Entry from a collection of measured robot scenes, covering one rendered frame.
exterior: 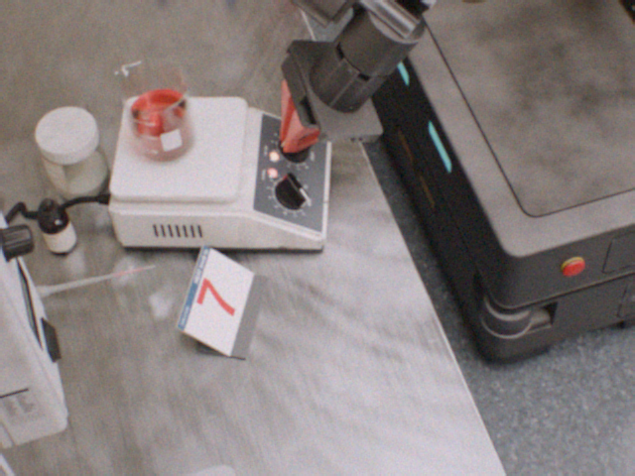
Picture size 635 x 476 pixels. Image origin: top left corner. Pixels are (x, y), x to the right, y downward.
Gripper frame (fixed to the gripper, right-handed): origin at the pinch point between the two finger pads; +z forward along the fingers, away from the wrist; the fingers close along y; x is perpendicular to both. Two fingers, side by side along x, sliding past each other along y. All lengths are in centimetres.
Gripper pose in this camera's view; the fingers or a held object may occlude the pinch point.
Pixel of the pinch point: (292, 141)
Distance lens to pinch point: 115.4
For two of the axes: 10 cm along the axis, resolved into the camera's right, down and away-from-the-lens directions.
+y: 3.1, 8.8, -3.7
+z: -4.7, 4.8, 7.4
